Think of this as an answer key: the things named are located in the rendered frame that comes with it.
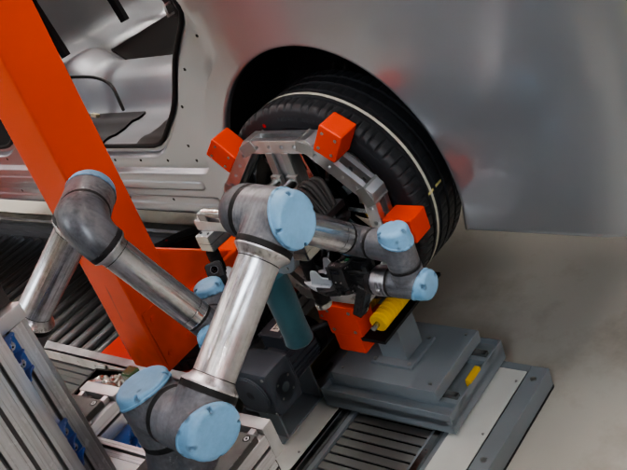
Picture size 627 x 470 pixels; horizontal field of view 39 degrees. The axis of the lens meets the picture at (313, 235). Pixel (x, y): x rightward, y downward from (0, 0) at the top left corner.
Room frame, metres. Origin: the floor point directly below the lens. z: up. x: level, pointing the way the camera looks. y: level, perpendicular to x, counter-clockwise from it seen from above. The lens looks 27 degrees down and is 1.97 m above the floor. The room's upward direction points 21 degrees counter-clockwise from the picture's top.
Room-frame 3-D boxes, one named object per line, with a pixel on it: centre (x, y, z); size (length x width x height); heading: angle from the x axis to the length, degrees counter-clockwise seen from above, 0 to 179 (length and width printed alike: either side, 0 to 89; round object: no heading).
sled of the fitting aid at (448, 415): (2.36, -0.14, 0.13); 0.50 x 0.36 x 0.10; 44
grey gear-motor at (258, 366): (2.45, 0.22, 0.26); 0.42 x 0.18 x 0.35; 134
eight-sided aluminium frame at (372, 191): (2.24, -0.01, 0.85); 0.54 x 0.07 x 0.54; 44
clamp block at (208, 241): (2.22, 0.25, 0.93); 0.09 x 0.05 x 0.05; 134
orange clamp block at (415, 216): (2.02, -0.23, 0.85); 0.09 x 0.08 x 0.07; 44
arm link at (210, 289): (1.89, 0.28, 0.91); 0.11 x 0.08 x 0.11; 175
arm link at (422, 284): (1.75, -0.17, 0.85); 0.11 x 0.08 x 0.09; 45
